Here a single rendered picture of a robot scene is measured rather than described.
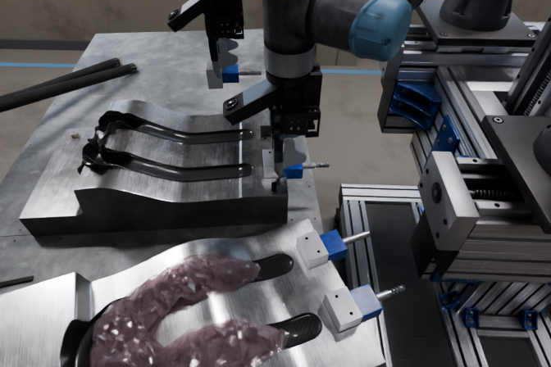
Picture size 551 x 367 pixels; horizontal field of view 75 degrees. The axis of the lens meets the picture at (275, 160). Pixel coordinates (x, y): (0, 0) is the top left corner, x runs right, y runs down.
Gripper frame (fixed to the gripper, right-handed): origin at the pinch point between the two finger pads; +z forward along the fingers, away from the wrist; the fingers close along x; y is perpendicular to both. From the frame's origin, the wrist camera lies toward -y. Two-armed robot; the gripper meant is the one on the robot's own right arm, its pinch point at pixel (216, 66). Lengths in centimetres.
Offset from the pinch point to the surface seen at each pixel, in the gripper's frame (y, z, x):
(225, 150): 2.3, 6.3, -22.9
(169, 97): -15.8, 15.0, 9.5
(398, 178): 82, 95, 45
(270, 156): 11.3, 2.9, -28.8
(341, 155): 55, 95, 64
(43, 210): -31.7, 8.8, -34.4
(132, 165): -14.8, 3.1, -29.3
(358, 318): 22, 7, -59
